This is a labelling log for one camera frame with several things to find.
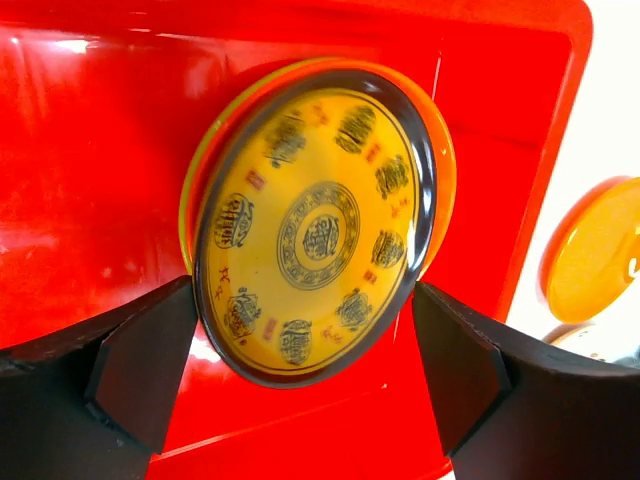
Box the orange plate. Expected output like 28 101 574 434
538 176 639 324
191 59 457 273

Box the yellow brown patterned plate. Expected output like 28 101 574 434
193 68 437 389

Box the red plastic bin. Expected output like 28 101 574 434
1 1 593 479

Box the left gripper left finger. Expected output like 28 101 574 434
1 276 198 479

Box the beige plate with motifs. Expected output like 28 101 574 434
550 324 639 369

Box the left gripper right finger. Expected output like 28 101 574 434
413 283 639 479

